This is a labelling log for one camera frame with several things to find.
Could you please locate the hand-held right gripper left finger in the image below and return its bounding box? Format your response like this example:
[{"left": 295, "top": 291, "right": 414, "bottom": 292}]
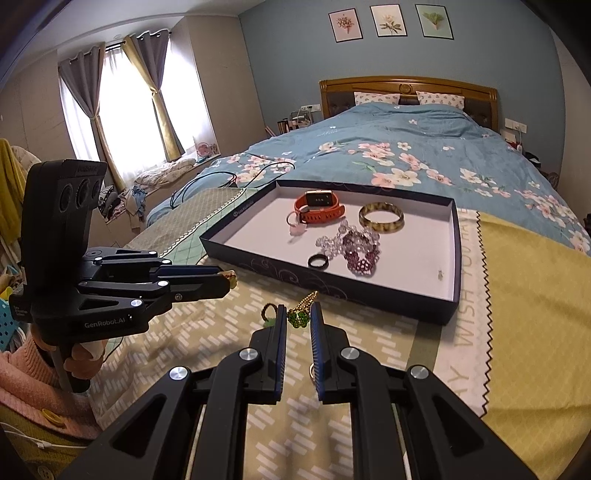
[{"left": 60, "top": 307, "right": 289, "bottom": 480}]

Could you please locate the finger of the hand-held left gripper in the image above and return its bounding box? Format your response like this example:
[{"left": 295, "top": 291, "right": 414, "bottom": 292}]
[
  {"left": 89, "top": 248, "right": 233, "bottom": 283},
  {"left": 76, "top": 276, "right": 232, "bottom": 309}
]

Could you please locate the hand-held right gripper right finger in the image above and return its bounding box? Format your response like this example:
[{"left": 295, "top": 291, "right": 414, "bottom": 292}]
[{"left": 309, "top": 302, "right": 539, "bottom": 480}]

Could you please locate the green bead gold chain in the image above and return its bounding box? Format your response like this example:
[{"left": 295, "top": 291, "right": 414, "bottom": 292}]
[{"left": 287, "top": 292, "right": 319, "bottom": 330}]

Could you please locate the purple beaded bracelet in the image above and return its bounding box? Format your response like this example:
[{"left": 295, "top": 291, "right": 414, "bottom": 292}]
[{"left": 341, "top": 225, "right": 382, "bottom": 278}]

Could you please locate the pink ring charm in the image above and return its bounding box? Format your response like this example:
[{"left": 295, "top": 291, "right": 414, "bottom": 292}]
[{"left": 285, "top": 211, "right": 308, "bottom": 236}]

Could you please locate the clear crystal bracelet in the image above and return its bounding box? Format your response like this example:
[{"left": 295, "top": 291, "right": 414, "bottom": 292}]
[{"left": 315, "top": 220, "right": 352, "bottom": 253}]

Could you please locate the dark blue shallow box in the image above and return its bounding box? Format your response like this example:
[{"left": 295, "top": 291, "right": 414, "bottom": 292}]
[{"left": 199, "top": 179, "right": 464, "bottom": 326}]

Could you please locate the orange smartwatch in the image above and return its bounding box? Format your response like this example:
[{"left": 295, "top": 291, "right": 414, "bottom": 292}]
[{"left": 294, "top": 188, "right": 347, "bottom": 225}]

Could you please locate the tortoiseshell bangle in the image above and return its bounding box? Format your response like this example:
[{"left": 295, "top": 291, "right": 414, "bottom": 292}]
[{"left": 359, "top": 202, "right": 406, "bottom": 234}]

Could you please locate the person's left forearm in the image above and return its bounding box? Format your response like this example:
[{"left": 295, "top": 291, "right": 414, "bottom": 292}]
[{"left": 0, "top": 330, "right": 101, "bottom": 440}]

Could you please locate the person's left hand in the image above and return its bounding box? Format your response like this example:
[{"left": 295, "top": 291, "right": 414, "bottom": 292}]
[{"left": 62, "top": 339, "right": 110, "bottom": 387}]

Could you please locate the yellow cloth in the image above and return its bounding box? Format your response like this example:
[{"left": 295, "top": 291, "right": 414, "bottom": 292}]
[{"left": 0, "top": 137, "right": 29, "bottom": 209}]

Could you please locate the pile of light laundry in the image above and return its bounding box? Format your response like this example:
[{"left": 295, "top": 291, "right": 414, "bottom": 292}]
[{"left": 134, "top": 157, "right": 197, "bottom": 188}]

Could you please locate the blue plastic basket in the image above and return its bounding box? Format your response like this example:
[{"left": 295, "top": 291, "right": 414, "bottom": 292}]
[{"left": 0, "top": 286, "right": 29, "bottom": 352}]

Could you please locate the grey curtain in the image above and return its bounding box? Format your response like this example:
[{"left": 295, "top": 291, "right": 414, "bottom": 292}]
[
  {"left": 137, "top": 28, "right": 172, "bottom": 93},
  {"left": 58, "top": 44, "right": 108, "bottom": 162}
]

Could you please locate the yellow curtain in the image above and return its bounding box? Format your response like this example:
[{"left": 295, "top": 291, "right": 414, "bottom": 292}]
[{"left": 122, "top": 34, "right": 186, "bottom": 160}]

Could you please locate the bedside clutter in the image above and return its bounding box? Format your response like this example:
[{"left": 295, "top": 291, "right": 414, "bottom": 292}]
[{"left": 276, "top": 108, "right": 315, "bottom": 137}]

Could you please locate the beige wardrobe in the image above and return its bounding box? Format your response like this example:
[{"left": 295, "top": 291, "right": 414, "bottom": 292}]
[{"left": 171, "top": 16, "right": 269, "bottom": 154}]

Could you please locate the patterned green tablecloth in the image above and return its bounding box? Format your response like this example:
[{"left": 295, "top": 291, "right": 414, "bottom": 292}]
[{"left": 88, "top": 187, "right": 591, "bottom": 480}]

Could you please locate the person's olive vest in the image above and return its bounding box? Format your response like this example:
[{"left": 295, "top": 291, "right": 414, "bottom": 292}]
[{"left": 0, "top": 406, "right": 95, "bottom": 480}]

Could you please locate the blue floral quilt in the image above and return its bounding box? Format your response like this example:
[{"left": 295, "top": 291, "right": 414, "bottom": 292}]
[{"left": 147, "top": 102, "right": 591, "bottom": 257}]

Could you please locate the white patterned pillow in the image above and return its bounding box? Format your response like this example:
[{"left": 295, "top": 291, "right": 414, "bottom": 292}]
[
  {"left": 354, "top": 91, "right": 401, "bottom": 106},
  {"left": 416, "top": 91, "right": 465, "bottom": 110}
]

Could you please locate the wooden bed headboard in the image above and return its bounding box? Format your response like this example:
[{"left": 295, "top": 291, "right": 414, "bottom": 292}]
[{"left": 320, "top": 76, "right": 499, "bottom": 128}]

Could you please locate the pink flower framed picture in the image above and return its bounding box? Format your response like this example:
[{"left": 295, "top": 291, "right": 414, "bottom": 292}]
[{"left": 328, "top": 8, "right": 365, "bottom": 44}]

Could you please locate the cream flower framed picture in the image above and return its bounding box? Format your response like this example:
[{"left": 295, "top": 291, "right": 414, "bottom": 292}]
[{"left": 370, "top": 4, "right": 407, "bottom": 38}]

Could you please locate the green leaf framed picture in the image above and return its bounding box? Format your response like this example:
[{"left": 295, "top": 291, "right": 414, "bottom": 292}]
[{"left": 414, "top": 4, "right": 450, "bottom": 39}]

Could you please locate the black coiled cable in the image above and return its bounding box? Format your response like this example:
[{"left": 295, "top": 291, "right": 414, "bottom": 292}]
[{"left": 171, "top": 172, "right": 239, "bottom": 209}]

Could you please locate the thin black cable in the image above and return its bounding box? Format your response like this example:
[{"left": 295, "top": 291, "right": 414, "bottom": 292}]
[{"left": 238, "top": 159, "right": 297, "bottom": 190}]

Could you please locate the white earphone cable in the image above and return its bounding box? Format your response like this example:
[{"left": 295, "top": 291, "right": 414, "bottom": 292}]
[{"left": 0, "top": 428, "right": 86, "bottom": 452}]

